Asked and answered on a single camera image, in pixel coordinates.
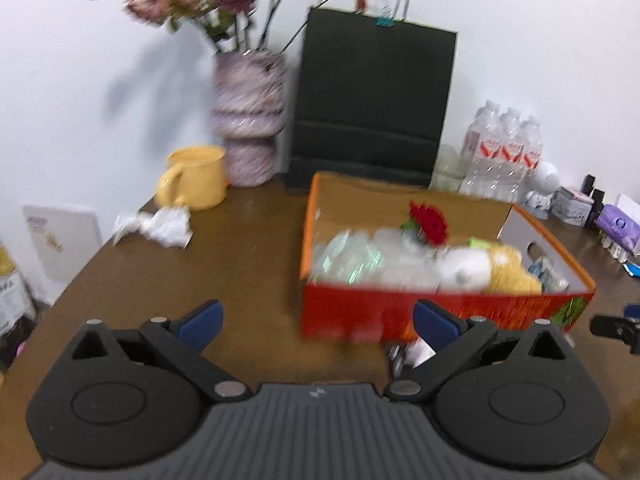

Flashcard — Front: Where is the red artificial rose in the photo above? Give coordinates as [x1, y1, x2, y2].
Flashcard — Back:
[400, 201, 450, 247]

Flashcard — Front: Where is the black paper bag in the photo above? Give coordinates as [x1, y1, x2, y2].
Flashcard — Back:
[285, 0, 460, 191]

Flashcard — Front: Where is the crumpled white tissue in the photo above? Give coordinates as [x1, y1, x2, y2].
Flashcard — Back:
[111, 206, 194, 250]

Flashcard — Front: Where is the clear water bottle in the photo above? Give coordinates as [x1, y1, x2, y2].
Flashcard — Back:
[460, 100, 502, 196]
[515, 116, 544, 204]
[492, 107, 524, 201]

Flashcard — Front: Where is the red cardboard box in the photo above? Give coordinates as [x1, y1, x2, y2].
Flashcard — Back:
[299, 171, 597, 345]

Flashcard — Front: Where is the yellow mug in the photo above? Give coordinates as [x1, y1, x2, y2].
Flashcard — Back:
[155, 146, 230, 211]

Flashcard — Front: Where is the small white and black item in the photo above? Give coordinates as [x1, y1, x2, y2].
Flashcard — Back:
[389, 339, 437, 377]

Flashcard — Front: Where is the grey tin box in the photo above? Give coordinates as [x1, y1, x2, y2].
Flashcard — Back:
[550, 186, 596, 226]

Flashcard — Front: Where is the translucent plastic container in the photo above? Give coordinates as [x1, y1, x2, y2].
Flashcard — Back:
[375, 230, 442, 291]

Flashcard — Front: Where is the white robot figure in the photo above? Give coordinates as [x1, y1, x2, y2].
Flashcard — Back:
[525, 160, 562, 220]

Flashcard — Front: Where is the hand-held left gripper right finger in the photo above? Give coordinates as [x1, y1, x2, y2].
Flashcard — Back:
[385, 298, 576, 403]

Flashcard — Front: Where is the purple tissue packet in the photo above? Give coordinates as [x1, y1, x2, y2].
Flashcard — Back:
[595, 204, 640, 254]

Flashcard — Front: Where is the yellow and white package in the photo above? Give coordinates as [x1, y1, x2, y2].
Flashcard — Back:
[0, 245, 39, 371]

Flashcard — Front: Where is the clear crinkled plastic bag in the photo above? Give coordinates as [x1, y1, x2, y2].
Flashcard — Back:
[310, 230, 386, 286]

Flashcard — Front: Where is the clear glass cup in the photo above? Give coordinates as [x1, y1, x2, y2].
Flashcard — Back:
[431, 144, 466, 192]

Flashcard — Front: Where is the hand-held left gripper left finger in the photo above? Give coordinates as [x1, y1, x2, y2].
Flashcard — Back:
[70, 299, 251, 402]

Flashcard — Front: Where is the mottled purple ceramic vase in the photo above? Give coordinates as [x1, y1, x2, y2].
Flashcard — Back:
[210, 51, 287, 188]

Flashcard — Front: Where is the small blue packet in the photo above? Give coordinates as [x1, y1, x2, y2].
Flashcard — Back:
[527, 255, 571, 293]

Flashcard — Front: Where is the white and yellow plush toy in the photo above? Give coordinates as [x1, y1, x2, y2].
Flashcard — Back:
[437, 242, 543, 295]

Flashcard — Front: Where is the white flat board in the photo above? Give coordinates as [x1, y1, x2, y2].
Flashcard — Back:
[22, 204, 103, 306]

